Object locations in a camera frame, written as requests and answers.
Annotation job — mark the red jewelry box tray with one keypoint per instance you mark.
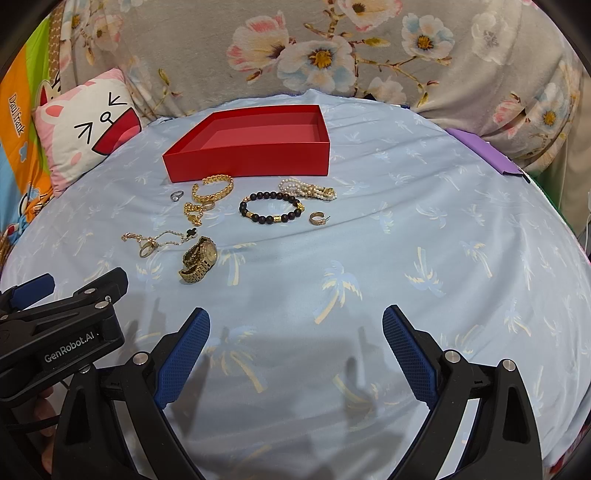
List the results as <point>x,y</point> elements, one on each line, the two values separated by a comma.
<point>281,140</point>

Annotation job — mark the gold wrist watch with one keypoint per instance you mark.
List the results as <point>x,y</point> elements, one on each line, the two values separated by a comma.
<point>198,260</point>

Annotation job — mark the grey floral blanket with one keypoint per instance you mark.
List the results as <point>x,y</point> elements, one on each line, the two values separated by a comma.
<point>499,69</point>

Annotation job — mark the pink cat face pillow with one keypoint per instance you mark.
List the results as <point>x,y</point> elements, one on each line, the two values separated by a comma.
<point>82,127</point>

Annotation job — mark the light blue palm bedsheet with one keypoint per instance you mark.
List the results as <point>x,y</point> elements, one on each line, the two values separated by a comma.
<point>297,380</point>

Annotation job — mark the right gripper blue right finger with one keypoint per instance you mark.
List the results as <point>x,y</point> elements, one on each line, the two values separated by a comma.
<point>503,442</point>

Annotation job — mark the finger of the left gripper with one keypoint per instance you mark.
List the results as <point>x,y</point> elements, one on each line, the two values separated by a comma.
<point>20,297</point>
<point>110,287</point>

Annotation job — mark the colourful cartoon blanket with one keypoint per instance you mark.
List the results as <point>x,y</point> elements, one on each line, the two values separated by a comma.
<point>31,81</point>

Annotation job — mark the purple notebook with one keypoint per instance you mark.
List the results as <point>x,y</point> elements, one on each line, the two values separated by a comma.
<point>481,149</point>

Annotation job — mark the gold hoop earring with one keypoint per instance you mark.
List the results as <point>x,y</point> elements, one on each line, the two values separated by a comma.
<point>318,218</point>

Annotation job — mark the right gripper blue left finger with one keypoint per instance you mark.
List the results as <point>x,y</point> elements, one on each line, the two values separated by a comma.
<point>91,444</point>

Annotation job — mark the person left hand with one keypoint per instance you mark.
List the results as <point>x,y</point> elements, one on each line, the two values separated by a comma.
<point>43,410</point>

